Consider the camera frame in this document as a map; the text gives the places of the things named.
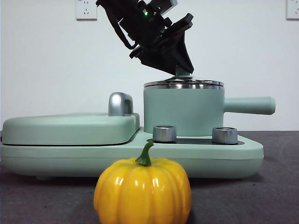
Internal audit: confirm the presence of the white wall socket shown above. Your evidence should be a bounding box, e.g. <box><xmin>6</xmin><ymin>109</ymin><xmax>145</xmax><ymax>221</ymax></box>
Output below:
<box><xmin>286</xmin><ymin>0</ymin><xmax>299</xmax><ymax>21</ymax></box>
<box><xmin>76</xmin><ymin>0</ymin><xmax>98</xmax><ymax>21</ymax></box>

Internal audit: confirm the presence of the glass lid with green knob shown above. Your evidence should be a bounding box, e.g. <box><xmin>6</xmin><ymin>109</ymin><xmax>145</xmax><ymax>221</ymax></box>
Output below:
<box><xmin>143</xmin><ymin>66</ymin><xmax>225</xmax><ymax>91</ymax></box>

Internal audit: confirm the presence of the yellow toy pumpkin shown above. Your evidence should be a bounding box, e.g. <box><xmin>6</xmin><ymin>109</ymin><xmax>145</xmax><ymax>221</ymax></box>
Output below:
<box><xmin>93</xmin><ymin>140</ymin><xmax>192</xmax><ymax>224</ymax></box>

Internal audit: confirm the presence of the mint green handled steamer pot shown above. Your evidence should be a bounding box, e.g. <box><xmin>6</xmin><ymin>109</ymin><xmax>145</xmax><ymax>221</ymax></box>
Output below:
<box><xmin>143</xmin><ymin>80</ymin><xmax>277</xmax><ymax>139</ymax></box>

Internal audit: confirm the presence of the silver griddle cover handle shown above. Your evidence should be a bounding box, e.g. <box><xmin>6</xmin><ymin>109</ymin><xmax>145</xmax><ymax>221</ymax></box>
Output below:
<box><xmin>108</xmin><ymin>92</ymin><xmax>135</xmax><ymax>117</ymax></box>

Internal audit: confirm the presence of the mint green breakfast machine base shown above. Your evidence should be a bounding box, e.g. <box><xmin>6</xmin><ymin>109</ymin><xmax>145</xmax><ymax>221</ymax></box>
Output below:
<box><xmin>0</xmin><ymin>127</ymin><xmax>264</xmax><ymax>182</ymax></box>

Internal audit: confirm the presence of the silver control knob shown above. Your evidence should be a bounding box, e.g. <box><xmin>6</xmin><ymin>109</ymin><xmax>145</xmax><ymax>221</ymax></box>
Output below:
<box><xmin>212</xmin><ymin>127</ymin><xmax>238</xmax><ymax>144</ymax></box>
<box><xmin>152</xmin><ymin>125</ymin><xmax>177</xmax><ymax>143</ymax></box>

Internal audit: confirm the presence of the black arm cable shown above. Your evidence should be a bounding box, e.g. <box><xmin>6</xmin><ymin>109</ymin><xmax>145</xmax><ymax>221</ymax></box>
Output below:
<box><xmin>102</xmin><ymin>3</ymin><xmax>138</xmax><ymax>49</ymax></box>

